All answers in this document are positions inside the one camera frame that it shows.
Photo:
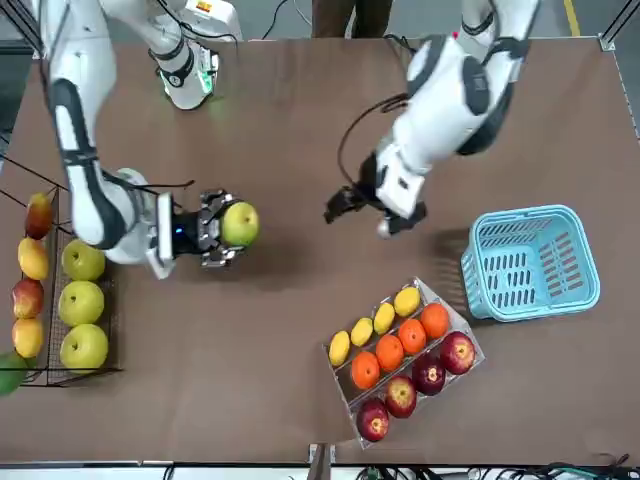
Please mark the dark red apple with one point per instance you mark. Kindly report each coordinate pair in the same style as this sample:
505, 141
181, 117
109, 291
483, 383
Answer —
428, 374

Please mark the orange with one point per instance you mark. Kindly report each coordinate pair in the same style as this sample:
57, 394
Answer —
365, 370
412, 336
434, 320
389, 352

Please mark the red mango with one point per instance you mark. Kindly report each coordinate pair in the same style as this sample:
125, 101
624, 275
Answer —
27, 298
38, 215

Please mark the green mango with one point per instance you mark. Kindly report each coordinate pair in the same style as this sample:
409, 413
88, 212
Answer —
10, 374

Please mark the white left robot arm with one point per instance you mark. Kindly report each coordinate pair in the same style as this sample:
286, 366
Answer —
440, 115

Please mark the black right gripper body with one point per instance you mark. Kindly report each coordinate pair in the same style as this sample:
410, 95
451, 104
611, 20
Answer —
185, 235

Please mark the person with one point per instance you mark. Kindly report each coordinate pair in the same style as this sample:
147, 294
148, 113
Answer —
330, 17

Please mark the green apple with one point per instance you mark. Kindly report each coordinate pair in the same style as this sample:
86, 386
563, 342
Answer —
81, 303
84, 348
83, 260
241, 224

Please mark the yellow lemon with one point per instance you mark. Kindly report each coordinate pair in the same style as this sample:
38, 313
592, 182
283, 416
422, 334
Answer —
384, 318
361, 331
339, 348
406, 301

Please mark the yellow mango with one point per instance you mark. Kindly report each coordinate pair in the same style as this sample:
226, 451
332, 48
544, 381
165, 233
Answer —
33, 258
27, 337

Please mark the light blue plastic basket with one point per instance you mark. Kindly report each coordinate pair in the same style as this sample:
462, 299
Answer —
590, 295

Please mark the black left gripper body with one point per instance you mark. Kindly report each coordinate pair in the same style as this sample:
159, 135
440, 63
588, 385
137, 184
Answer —
367, 182

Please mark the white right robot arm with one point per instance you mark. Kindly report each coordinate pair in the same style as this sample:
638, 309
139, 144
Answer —
82, 185

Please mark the clear acrylic tiered shelf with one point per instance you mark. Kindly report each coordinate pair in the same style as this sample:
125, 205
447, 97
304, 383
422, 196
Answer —
345, 395

